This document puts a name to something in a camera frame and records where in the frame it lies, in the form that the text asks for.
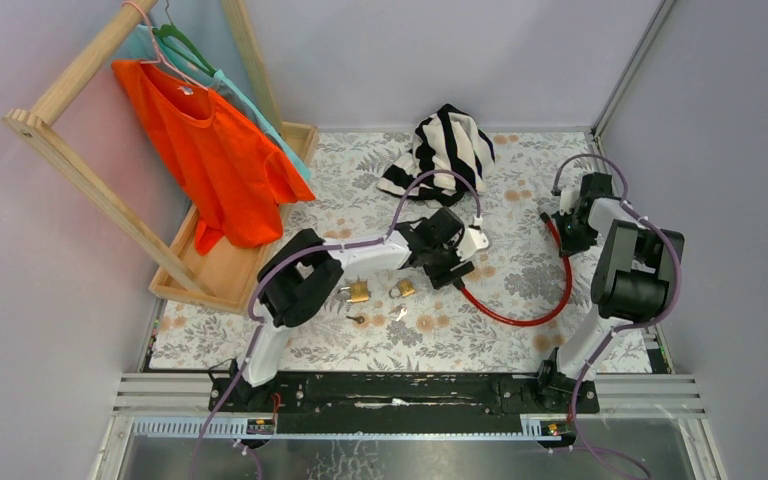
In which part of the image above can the red cable lock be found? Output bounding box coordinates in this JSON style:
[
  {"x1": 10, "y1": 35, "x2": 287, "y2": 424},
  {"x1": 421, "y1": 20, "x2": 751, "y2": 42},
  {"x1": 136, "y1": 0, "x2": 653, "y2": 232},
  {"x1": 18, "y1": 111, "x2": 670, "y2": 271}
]
[{"x1": 451, "y1": 213, "x2": 575, "y2": 328}]

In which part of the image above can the brass padlock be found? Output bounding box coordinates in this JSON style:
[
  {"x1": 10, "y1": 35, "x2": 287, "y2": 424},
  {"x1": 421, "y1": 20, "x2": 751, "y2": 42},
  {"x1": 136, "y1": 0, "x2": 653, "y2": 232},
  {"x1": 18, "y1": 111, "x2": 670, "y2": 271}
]
[
  {"x1": 388, "y1": 279, "x2": 417, "y2": 299},
  {"x1": 337, "y1": 280, "x2": 371, "y2": 304}
]

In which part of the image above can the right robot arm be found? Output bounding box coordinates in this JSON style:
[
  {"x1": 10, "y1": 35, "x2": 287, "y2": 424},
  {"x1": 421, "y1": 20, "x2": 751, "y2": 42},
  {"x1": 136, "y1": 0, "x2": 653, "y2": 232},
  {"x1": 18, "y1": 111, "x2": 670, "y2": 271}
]
[{"x1": 533, "y1": 173, "x2": 685, "y2": 412}]

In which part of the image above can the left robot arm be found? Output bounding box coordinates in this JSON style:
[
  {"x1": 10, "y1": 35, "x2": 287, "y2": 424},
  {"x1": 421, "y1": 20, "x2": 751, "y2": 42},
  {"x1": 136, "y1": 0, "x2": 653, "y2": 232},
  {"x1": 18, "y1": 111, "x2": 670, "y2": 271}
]
[{"x1": 231, "y1": 207, "x2": 490, "y2": 411}]

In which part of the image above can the floral tablecloth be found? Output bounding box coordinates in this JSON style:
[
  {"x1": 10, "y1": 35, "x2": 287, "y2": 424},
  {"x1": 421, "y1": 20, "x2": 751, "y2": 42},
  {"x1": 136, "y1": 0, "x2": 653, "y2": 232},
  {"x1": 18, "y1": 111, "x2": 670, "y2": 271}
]
[{"x1": 148, "y1": 131, "x2": 654, "y2": 374}]

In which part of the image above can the black white striped cloth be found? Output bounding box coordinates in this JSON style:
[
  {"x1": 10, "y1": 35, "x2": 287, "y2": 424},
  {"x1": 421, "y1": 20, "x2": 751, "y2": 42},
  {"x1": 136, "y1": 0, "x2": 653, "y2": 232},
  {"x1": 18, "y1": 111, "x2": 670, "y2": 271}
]
[{"x1": 376, "y1": 104, "x2": 496, "y2": 206}]

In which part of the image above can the wooden clothes rack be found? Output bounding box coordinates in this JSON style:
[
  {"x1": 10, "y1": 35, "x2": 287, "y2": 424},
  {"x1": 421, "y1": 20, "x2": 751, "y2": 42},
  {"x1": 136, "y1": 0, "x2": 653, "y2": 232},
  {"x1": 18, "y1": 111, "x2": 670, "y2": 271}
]
[{"x1": 4, "y1": 5, "x2": 318, "y2": 313}]

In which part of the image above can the orange t-shirt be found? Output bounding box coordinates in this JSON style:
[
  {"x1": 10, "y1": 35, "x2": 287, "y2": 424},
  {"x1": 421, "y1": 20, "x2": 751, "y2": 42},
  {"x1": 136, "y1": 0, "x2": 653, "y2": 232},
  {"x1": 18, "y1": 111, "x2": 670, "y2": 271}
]
[{"x1": 112, "y1": 60, "x2": 315, "y2": 255}]

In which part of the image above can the pink hanger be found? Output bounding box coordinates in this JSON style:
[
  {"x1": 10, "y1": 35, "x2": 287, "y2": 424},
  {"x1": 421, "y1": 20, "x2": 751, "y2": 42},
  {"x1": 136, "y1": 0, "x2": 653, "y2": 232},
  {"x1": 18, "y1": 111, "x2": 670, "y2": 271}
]
[{"x1": 122, "y1": 1, "x2": 207, "y2": 90}]

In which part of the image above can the green hanger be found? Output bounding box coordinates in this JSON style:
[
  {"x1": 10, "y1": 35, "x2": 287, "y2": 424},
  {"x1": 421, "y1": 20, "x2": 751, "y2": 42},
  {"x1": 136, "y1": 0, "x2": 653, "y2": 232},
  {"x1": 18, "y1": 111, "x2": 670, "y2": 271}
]
[{"x1": 153, "y1": 0, "x2": 217, "y2": 77}]

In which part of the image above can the light blue shirt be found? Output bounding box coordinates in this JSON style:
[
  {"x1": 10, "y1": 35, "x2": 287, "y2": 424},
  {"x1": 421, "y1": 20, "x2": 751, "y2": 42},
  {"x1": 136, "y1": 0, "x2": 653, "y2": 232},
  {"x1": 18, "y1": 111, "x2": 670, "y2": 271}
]
[{"x1": 124, "y1": 25, "x2": 311, "y2": 182}]

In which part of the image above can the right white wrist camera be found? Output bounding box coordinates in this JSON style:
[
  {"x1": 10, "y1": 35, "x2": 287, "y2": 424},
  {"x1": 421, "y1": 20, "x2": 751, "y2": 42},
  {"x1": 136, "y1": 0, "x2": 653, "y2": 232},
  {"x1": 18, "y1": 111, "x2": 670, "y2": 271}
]
[{"x1": 554, "y1": 188, "x2": 579, "y2": 216}]

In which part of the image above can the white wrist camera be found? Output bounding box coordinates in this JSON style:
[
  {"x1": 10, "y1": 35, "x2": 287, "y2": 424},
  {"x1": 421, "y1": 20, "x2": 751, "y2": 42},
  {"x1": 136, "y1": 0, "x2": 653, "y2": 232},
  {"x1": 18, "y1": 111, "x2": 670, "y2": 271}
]
[
  {"x1": 554, "y1": 188, "x2": 579, "y2": 216},
  {"x1": 456, "y1": 215, "x2": 490, "y2": 262}
]

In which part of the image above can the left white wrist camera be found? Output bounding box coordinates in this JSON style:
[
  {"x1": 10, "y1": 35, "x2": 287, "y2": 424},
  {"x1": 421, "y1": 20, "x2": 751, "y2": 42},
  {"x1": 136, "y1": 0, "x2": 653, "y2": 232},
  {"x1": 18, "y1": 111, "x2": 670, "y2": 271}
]
[{"x1": 456, "y1": 215, "x2": 490, "y2": 262}]

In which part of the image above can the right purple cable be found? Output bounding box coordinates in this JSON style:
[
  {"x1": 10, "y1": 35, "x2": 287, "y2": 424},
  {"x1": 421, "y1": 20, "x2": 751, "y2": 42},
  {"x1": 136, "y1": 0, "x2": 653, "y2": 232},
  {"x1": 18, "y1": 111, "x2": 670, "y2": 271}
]
[{"x1": 550, "y1": 153, "x2": 685, "y2": 475}]

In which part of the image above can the purple cable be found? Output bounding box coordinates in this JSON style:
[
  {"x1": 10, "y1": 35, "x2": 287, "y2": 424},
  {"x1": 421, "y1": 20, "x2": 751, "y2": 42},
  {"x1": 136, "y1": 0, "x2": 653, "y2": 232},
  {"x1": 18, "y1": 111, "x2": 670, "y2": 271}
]
[
  {"x1": 550, "y1": 153, "x2": 685, "y2": 475},
  {"x1": 188, "y1": 169, "x2": 485, "y2": 480}
]

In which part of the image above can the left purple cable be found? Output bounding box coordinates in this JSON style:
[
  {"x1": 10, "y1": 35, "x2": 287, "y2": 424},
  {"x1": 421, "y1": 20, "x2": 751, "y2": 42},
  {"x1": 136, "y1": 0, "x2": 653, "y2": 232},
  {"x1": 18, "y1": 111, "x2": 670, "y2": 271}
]
[{"x1": 188, "y1": 169, "x2": 485, "y2": 480}]

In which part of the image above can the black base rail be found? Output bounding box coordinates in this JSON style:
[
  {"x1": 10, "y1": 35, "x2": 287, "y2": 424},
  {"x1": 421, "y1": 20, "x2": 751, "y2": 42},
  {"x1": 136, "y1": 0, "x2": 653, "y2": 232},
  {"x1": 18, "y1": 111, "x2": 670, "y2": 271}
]
[{"x1": 208, "y1": 371, "x2": 570, "y2": 435}]

